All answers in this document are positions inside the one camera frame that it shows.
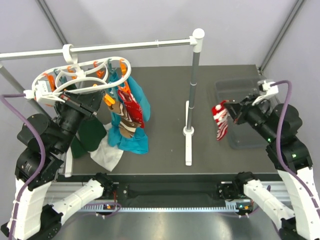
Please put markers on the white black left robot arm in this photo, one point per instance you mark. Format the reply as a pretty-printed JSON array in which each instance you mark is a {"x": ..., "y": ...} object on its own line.
[{"x": 45, "y": 139}]

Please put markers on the white round clip hanger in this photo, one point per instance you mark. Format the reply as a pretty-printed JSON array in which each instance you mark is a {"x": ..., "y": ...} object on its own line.
[{"x": 75, "y": 72}]

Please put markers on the black base bar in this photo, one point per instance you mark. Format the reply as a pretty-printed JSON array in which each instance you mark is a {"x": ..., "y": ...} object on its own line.
[{"x": 173, "y": 195}]

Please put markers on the orange clothes peg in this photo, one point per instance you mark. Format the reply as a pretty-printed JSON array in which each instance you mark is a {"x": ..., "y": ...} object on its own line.
[{"x": 109, "y": 100}]

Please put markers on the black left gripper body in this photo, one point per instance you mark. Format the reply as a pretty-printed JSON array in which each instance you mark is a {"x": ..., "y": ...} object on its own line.
[{"x": 75, "y": 109}]

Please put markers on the white rack foot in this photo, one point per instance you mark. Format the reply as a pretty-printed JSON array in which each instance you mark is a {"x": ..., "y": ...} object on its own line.
[
  {"x": 188, "y": 138},
  {"x": 68, "y": 165}
]

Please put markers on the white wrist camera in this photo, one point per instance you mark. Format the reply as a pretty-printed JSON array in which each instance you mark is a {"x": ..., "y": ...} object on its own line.
[
  {"x": 266, "y": 90},
  {"x": 41, "y": 92}
]

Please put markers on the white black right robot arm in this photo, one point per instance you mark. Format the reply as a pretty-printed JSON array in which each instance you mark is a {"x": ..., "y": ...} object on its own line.
[{"x": 292, "y": 161}]

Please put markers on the grey rack left post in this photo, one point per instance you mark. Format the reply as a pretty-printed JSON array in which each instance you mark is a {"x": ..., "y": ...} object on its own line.
[{"x": 17, "y": 86}]

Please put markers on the red white striped sock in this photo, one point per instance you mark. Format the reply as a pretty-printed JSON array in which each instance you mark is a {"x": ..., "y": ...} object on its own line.
[{"x": 220, "y": 116}]

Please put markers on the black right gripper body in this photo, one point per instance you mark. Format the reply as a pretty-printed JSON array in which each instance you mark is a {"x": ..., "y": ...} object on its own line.
[{"x": 255, "y": 117}]

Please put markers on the clear plastic bin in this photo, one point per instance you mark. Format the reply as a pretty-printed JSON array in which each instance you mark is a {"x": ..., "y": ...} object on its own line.
[{"x": 240, "y": 136}]

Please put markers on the orange peg holding snowflake sock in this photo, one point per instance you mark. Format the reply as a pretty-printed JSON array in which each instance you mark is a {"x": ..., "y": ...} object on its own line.
[{"x": 124, "y": 87}]

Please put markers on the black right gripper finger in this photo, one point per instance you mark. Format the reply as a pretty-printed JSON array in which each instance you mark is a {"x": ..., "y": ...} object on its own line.
[
  {"x": 234, "y": 109},
  {"x": 249, "y": 99}
]

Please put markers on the white cloth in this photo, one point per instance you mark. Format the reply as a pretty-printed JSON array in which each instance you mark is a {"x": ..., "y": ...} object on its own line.
[{"x": 106, "y": 156}]

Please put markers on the grey rack right post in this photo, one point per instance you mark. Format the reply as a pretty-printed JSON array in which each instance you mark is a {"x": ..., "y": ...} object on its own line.
[{"x": 192, "y": 89}]

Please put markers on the grey rack post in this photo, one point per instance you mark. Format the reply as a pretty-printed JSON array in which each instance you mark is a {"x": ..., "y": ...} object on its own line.
[
  {"x": 17, "y": 86},
  {"x": 192, "y": 89}
]

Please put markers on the red snowflake sock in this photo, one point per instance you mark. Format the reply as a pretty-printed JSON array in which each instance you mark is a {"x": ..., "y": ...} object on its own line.
[{"x": 133, "y": 107}]

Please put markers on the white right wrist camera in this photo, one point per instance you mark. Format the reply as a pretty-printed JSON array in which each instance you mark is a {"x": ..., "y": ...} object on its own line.
[{"x": 266, "y": 90}]

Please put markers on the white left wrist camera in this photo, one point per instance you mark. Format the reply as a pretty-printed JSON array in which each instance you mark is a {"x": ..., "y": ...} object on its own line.
[{"x": 41, "y": 92}]

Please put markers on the brown striped sock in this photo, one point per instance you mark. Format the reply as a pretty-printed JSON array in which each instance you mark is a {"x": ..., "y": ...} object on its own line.
[{"x": 127, "y": 127}]

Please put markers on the white rack right foot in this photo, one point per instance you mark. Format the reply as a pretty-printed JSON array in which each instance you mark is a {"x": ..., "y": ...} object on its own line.
[{"x": 188, "y": 138}]

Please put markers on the dark green cloth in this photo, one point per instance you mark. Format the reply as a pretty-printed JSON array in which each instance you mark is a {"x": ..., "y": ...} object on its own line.
[{"x": 87, "y": 138}]

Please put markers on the silver clothes rack rail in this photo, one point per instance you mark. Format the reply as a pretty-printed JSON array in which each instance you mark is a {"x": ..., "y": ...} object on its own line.
[{"x": 195, "y": 40}]

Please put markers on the white rack left foot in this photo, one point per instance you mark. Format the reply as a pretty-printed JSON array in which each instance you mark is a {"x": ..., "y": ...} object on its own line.
[{"x": 68, "y": 165}]

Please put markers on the teal cloth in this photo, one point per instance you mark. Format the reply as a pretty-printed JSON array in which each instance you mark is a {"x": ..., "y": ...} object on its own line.
[{"x": 139, "y": 143}]

